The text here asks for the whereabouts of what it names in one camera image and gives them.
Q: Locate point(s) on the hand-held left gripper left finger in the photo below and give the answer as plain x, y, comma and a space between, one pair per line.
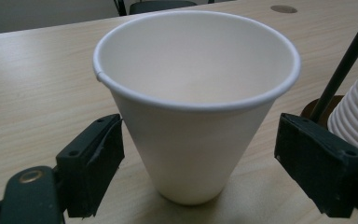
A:
90, 168

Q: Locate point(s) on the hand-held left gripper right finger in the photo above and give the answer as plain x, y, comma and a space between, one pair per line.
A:
320, 165

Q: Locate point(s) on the stack of white paper cups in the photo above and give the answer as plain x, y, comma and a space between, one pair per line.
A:
357, 115

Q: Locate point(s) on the dark wooden cup holder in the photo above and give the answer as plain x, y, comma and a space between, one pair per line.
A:
343, 65

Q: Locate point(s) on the single white paper cup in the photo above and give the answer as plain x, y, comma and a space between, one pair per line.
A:
195, 118

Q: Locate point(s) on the black folding chair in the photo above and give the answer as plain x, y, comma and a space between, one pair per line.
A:
158, 5

